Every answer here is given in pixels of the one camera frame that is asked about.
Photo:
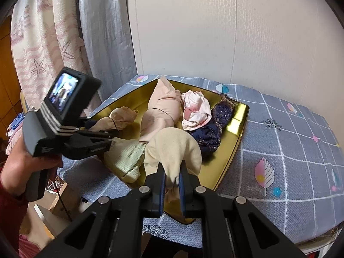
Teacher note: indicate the pink starfish curtain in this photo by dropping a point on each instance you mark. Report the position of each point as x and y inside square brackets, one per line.
[45, 45]

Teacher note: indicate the silver curtain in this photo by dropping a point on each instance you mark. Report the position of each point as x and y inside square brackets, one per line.
[107, 32]

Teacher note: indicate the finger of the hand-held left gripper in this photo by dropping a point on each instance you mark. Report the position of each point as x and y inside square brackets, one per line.
[91, 147]
[99, 133]

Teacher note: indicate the pale green underwear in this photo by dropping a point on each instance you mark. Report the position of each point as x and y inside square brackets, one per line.
[126, 156]

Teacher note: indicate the wooden drawer with white front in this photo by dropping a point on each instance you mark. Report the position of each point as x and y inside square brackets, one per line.
[45, 217]

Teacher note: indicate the maroon box with gold interior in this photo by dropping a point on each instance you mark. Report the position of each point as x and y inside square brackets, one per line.
[231, 145]

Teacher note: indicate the wooden wardrobe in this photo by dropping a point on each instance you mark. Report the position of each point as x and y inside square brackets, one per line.
[8, 86]

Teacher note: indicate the blue patterned table cover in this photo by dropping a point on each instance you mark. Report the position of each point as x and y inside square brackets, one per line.
[282, 145]

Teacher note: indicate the person's left hand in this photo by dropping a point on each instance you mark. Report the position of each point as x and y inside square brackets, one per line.
[18, 166]

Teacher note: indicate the blue pleated item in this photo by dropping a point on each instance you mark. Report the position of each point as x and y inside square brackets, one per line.
[16, 119]

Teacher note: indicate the navy blue lace underwear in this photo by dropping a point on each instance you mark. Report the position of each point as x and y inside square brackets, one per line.
[212, 137]

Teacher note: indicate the light pink underwear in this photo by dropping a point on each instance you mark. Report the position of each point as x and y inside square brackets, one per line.
[196, 113]

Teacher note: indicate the person's left forearm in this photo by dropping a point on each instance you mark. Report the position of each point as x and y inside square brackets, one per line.
[10, 215]

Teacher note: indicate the peach pink underwear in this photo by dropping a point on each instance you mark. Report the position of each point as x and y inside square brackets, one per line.
[161, 107]

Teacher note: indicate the pink cloth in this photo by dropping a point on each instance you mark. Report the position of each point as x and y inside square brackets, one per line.
[28, 244]

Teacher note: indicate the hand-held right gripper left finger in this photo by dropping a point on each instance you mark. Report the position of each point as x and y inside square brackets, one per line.
[160, 190]

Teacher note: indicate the tan underwear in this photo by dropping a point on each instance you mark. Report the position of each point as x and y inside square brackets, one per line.
[121, 118]

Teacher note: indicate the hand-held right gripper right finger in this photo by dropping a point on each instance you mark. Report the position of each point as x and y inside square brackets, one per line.
[183, 193]

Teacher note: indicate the beige underwear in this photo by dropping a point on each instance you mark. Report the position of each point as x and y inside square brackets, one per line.
[174, 147]

